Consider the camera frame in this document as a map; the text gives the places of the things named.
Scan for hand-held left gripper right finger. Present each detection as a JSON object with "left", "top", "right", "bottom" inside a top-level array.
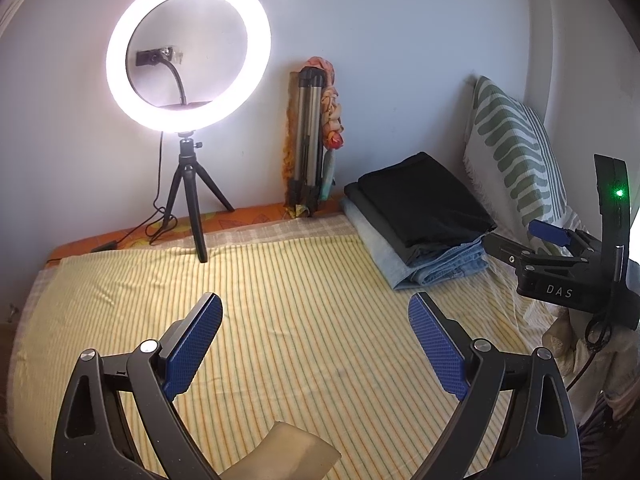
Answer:
[{"left": 407, "top": 291, "right": 583, "bottom": 480}]

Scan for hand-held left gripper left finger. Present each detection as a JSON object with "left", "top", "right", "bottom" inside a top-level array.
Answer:
[{"left": 50, "top": 291, "right": 224, "bottom": 480}]

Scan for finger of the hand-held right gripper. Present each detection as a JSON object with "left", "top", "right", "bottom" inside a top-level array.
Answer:
[
  {"left": 482, "top": 232, "right": 538, "bottom": 267},
  {"left": 528, "top": 218, "right": 603, "bottom": 260}
]

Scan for black pants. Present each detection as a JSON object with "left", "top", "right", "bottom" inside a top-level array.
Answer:
[{"left": 357, "top": 152, "right": 498, "bottom": 249}]

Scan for folded dark grey pants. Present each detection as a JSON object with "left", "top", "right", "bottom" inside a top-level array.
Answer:
[{"left": 343, "top": 181, "right": 417, "bottom": 266}]

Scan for folded blue jeans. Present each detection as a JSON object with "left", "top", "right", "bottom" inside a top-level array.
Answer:
[{"left": 340, "top": 197, "right": 489, "bottom": 291}]

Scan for green patterned white pillow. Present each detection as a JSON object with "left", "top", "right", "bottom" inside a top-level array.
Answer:
[{"left": 462, "top": 75, "right": 592, "bottom": 257}]

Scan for yellow striped bed sheet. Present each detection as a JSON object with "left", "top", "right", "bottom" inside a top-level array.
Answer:
[{"left": 7, "top": 232, "right": 551, "bottom": 480}]

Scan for cream cloth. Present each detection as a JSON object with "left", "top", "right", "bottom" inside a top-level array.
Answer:
[{"left": 542, "top": 305, "right": 640, "bottom": 427}]

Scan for tan flat piece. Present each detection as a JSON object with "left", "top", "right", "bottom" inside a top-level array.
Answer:
[{"left": 240, "top": 421, "right": 344, "bottom": 480}]

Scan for dark patterned cloth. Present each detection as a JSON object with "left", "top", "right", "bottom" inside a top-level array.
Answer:
[{"left": 575, "top": 390, "right": 640, "bottom": 480}]

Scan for folded silver tripod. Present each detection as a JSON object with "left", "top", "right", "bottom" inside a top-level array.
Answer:
[{"left": 285, "top": 66, "right": 327, "bottom": 218}]

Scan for black gooseneck phone holder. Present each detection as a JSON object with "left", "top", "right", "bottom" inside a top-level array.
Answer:
[{"left": 157, "top": 45, "right": 214, "bottom": 111}]

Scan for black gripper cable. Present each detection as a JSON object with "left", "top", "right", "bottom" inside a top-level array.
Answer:
[{"left": 565, "top": 244, "right": 627, "bottom": 392}]

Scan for ring light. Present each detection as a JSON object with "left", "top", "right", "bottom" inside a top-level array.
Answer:
[{"left": 105, "top": 0, "right": 272, "bottom": 135}]

